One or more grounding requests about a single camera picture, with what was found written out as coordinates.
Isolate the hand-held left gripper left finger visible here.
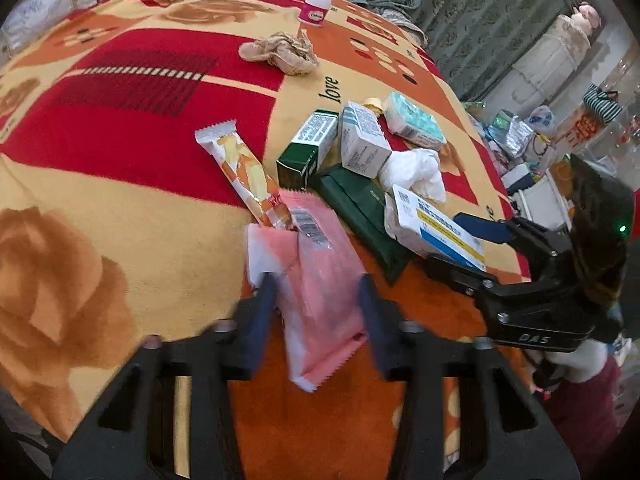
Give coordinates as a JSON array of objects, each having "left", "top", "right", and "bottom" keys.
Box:
[{"left": 52, "top": 272, "right": 278, "bottom": 480}]

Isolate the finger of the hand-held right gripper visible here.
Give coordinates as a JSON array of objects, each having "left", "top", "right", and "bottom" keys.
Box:
[
  {"left": 454, "top": 212, "right": 558, "bottom": 257},
  {"left": 425, "top": 255, "right": 501, "bottom": 321}
]

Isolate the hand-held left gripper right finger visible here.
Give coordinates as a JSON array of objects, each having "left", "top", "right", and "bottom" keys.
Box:
[{"left": 357, "top": 274, "right": 583, "bottom": 480}]

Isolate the blue and yellow medicine box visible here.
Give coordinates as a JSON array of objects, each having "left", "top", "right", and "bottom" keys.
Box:
[{"left": 384, "top": 185, "right": 488, "bottom": 273}]

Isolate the pink plastic wrapper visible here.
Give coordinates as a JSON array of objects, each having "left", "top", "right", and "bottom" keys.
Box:
[{"left": 245, "top": 190, "right": 371, "bottom": 393}]

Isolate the teal tissue pack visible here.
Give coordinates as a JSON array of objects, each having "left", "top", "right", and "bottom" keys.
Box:
[{"left": 382, "top": 91, "right": 448, "bottom": 152}]

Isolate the beige cloth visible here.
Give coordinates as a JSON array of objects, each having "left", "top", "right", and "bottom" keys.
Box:
[{"left": 239, "top": 30, "right": 320, "bottom": 77}]

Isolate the white drawer unit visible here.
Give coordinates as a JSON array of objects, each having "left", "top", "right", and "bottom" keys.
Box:
[{"left": 515, "top": 165, "right": 576, "bottom": 233}]

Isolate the white crumpled tissue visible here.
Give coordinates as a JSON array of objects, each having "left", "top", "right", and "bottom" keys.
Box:
[{"left": 378, "top": 147, "right": 447, "bottom": 204}]

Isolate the silver foil bag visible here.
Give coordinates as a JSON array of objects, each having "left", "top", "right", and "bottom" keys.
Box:
[{"left": 492, "top": 110, "right": 536, "bottom": 158}]

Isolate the dark green packet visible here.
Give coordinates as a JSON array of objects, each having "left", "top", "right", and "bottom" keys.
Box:
[{"left": 315, "top": 165, "right": 416, "bottom": 286}]

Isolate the white and blue plastic bag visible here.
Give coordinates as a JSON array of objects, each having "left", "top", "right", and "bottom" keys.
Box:
[{"left": 525, "top": 105, "right": 557, "bottom": 137}]

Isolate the orange snack bar wrapper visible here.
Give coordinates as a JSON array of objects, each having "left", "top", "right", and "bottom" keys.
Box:
[{"left": 194, "top": 120, "right": 293, "bottom": 231}]

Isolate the white and teal carton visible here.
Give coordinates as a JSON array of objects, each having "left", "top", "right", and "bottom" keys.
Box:
[{"left": 340, "top": 101, "right": 393, "bottom": 178}]

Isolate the striped bag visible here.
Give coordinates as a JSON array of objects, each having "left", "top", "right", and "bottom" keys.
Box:
[{"left": 582, "top": 84, "right": 623, "bottom": 126}]

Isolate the cream cabinet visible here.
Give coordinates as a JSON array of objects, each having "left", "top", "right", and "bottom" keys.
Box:
[{"left": 510, "top": 15, "right": 593, "bottom": 121}]

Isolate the green and white box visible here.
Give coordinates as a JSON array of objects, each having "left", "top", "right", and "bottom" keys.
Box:
[{"left": 276, "top": 110, "right": 341, "bottom": 193}]

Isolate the red and orange printed blanket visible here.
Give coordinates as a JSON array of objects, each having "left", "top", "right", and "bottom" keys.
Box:
[{"left": 0, "top": 0, "right": 533, "bottom": 480}]

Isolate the green patterned curtain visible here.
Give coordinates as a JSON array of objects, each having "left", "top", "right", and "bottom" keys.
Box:
[{"left": 350, "top": 0, "right": 591, "bottom": 103}]

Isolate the pink plush toy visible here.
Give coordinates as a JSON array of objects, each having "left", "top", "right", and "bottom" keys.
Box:
[{"left": 575, "top": 2, "right": 604, "bottom": 36}]

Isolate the white and pink bottle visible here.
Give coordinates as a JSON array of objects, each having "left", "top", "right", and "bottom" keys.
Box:
[{"left": 298, "top": 0, "right": 341, "bottom": 26}]

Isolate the grey embroidered pillow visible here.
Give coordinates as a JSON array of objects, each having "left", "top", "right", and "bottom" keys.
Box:
[{"left": 0, "top": 0, "right": 101, "bottom": 56}]

